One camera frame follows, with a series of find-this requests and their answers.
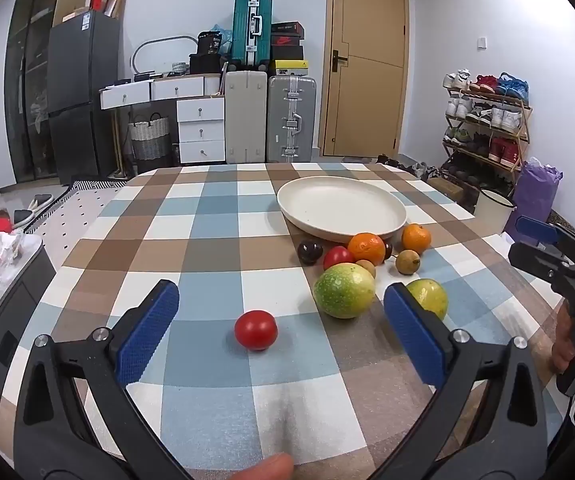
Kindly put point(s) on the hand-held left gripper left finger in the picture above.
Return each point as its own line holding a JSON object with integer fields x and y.
{"x": 147, "y": 330}

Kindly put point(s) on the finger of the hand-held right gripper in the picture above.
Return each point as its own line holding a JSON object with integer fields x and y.
{"x": 537, "y": 230}
{"x": 532, "y": 260}

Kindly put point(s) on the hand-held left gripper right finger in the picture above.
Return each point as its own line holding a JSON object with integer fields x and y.
{"x": 415, "y": 335}

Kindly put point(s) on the yellow passion fruit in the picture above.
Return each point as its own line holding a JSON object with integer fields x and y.
{"x": 430, "y": 295}

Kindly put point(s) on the brown longan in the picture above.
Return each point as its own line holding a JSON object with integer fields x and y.
{"x": 366, "y": 267}
{"x": 408, "y": 261}

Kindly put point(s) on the green passion fruit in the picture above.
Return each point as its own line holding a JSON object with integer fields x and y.
{"x": 344, "y": 290}

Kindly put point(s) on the small orange tangerine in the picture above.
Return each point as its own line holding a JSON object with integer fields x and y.
{"x": 416, "y": 238}

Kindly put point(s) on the large red tomato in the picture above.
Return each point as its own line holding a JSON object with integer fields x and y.
{"x": 255, "y": 330}

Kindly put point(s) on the cream round plate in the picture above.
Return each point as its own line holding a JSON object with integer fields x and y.
{"x": 337, "y": 205}

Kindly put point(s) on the person's right hand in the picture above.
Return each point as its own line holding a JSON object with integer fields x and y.
{"x": 565, "y": 335}

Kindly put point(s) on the person's left hand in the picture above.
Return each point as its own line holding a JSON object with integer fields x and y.
{"x": 267, "y": 467}

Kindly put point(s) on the brown patterned doormat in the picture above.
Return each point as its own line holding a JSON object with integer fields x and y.
{"x": 562, "y": 222}

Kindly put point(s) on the purple plastic bag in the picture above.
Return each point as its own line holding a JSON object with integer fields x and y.
{"x": 535, "y": 190}

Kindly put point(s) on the white waste bin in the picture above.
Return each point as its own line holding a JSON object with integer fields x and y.
{"x": 492, "y": 210}

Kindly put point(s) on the small dark fruit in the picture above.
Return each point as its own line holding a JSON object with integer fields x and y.
{"x": 389, "y": 250}

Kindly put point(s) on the brown cardboard box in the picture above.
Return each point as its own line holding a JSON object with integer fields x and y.
{"x": 450, "y": 190}

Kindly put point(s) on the large orange tangerine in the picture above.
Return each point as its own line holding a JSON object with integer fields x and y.
{"x": 366, "y": 248}

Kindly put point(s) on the checked tablecloth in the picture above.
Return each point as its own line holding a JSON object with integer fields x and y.
{"x": 207, "y": 240}

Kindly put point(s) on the small red tomato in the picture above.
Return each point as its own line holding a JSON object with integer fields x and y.
{"x": 336, "y": 258}

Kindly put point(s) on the rows of shoes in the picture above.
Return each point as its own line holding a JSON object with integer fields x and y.
{"x": 502, "y": 117}

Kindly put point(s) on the wooden shoe rack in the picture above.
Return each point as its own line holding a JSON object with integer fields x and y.
{"x": 523, "y": 110}

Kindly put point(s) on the dark purple plum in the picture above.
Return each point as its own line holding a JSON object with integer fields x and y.
{"x": 310, "y": 251}

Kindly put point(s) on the grey side cabinet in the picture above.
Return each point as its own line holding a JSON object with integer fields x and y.
{"x": 12, "y": 300}

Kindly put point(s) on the pile of dark shoes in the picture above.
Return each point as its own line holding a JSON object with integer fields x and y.
{"x": 407, "y": 165}

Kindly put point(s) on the white slipper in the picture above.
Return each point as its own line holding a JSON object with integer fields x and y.
{"x": 41, "y": 201}
{"x": 22, "y": 217}

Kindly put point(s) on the woven laundry basket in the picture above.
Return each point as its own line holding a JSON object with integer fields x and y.
{"x": 150, "y": 137}

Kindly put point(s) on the wooden door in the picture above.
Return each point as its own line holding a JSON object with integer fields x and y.
{"x": 362, "y": 100}

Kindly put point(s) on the white drawer desk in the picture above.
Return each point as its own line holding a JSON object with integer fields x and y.
{"x": 200, "y": 110}

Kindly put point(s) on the beige suitcase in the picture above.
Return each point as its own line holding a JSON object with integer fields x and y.
{"x": 246, "y": 115}

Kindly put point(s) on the dark grey fridge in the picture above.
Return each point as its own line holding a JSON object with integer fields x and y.
{"x": 82, "y": 100}

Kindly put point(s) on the silver suitcase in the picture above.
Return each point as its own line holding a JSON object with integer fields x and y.
{"x": 291, "y": 117}

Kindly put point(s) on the black storage box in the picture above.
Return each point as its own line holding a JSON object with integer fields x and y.
{"x": 207, "y": 64}

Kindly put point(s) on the black glass cabinet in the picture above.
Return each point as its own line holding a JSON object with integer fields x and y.
{"x": 27, "y": 85}

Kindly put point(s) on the grey oval hoop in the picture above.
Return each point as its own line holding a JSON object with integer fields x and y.
{"x": 165, "y": 39}

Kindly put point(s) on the yellow shoe box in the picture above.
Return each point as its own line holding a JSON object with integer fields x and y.
{"x": 291, "y": 68}

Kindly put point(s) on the black printed bag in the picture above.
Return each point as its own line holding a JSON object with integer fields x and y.
{"x": 210, "y": 42}

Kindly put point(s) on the blue plastic bag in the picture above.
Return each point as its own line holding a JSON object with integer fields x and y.
{"x": 225, "y": 40}

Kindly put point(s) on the black shoe box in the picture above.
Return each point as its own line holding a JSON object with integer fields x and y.
{"x": 287, "y": 54}
{"x": 287, "y": 27}

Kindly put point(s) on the red shoe box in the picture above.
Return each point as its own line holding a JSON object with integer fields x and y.
{"x": 287, "y": 40}

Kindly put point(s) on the teal suitcase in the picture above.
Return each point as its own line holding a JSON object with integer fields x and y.
{"x": 242, "y": 30}

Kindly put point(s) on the flat cardboard box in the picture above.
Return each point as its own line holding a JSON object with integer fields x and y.
{"x": 116, "y": 1}

